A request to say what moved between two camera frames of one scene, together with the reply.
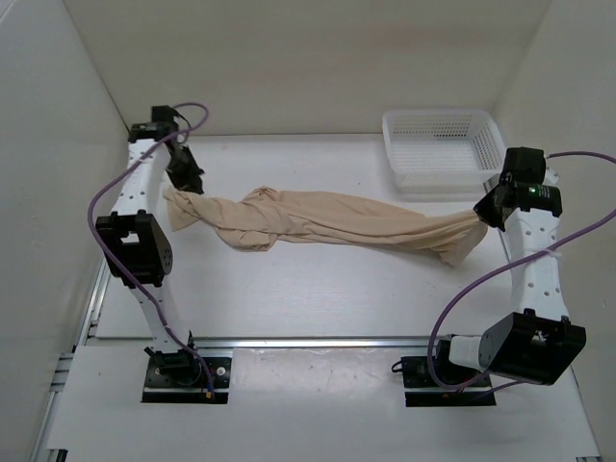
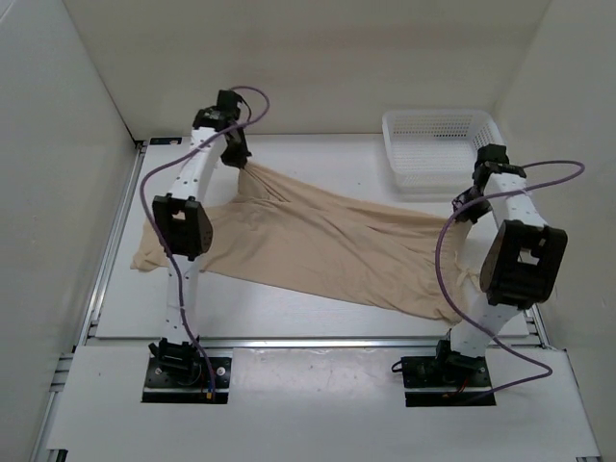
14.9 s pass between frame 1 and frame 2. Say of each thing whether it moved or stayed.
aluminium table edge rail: stayed
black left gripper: moved
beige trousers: moved
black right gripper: moved
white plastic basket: stayed
